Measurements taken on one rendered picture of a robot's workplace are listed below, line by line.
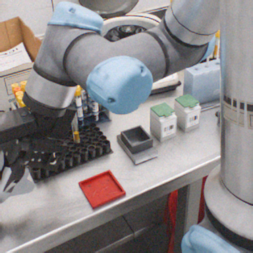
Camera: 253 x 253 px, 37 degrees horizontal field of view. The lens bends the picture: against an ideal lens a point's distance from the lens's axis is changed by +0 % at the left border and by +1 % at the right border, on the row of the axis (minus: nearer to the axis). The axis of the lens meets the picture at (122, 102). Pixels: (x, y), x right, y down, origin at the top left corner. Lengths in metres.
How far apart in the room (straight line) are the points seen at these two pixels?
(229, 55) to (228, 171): 0.10
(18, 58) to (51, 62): 0.53
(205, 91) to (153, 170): 0.26
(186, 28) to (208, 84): 0.42
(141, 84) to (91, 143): 0.34
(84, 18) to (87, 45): 0.05
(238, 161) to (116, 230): 1.14
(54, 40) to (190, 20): 0.19
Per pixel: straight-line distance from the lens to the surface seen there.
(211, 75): 0.90
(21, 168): 0.61
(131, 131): 0.81
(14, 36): 1.13
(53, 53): 0.54
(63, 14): 0.54
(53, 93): 0.56
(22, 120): 0.59
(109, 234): 1.41
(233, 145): 0.31
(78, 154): 0.78
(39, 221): 0.70
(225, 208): 0.34
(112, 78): 0.45
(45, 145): 0.61
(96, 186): 0.73
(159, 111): 0.80
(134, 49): 0.50
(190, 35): 0.51
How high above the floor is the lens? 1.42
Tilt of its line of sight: 35 degrees down
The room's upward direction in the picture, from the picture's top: 2 degrees counter-clockwise
